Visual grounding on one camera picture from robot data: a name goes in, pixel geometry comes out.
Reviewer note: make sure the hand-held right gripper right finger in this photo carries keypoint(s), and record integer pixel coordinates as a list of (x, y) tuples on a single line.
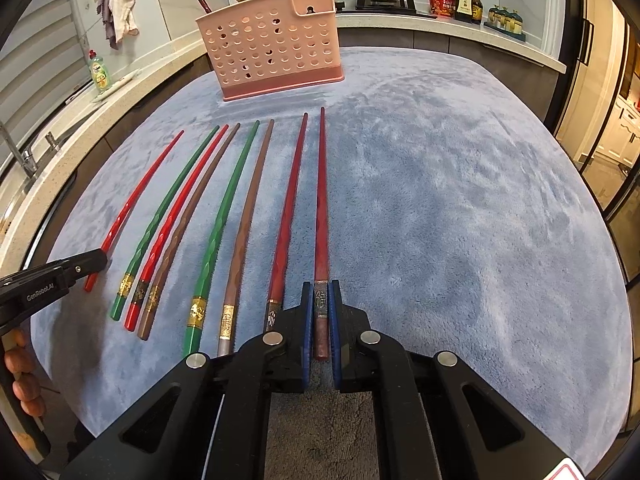
[(336, 340)]

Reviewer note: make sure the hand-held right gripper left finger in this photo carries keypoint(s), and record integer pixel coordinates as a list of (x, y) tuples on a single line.
[(305, 340)]

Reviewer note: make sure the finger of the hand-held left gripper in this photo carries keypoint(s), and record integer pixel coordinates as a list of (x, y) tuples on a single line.
[(90, 261)]

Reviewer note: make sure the green chopstick gold band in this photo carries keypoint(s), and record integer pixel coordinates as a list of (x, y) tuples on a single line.
[(117, 307), (192, 337)]

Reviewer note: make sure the dark red chopstick silver band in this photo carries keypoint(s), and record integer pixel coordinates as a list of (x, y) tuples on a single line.
[(320, 240), (275, 295)]

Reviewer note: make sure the brown chopstick silver end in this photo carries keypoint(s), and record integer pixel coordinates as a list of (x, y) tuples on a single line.
[(226, 342)]

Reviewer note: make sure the brown chopstick gold band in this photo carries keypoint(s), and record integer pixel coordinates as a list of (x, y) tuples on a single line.
[(145, 327)]

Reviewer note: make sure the pink perforated utensil holder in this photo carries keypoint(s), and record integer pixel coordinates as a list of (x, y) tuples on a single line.
[(280, 85)]

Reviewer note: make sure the person's left hand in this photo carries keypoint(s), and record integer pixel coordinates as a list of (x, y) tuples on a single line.
[(22, 387)]

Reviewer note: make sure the chrome faucet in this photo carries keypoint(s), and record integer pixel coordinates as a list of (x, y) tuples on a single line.
[(27, 160)]

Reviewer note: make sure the chrome sink fitting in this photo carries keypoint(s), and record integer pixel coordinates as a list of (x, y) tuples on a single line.
[(51, 142)]

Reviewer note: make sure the blue-grey plush mat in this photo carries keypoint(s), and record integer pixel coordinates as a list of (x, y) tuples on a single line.
[(450, 210)]

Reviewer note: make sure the window blinds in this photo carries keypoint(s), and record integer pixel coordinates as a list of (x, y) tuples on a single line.
[(30, 85)]

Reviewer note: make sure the green dish soap bottle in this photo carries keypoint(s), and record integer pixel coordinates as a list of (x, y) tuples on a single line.
[(101, 75)]

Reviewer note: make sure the purple hanging cloth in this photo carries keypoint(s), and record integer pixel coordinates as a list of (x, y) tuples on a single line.
[(107, 25)]

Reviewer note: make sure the pink-white hanging towel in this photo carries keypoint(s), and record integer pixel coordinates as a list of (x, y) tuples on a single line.
[(122, 5)]

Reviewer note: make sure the black gas stove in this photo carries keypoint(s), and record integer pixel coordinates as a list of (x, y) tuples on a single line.
[(380, 5)]

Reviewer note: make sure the yellow and red packet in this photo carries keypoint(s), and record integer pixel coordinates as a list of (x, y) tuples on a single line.
[(440, 6)]

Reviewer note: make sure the black framed glass door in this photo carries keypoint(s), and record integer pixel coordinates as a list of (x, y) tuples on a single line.
[(600, 110)]

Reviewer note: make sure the spice jar set on rack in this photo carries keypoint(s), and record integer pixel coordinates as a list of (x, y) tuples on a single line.
[(505, 22)]

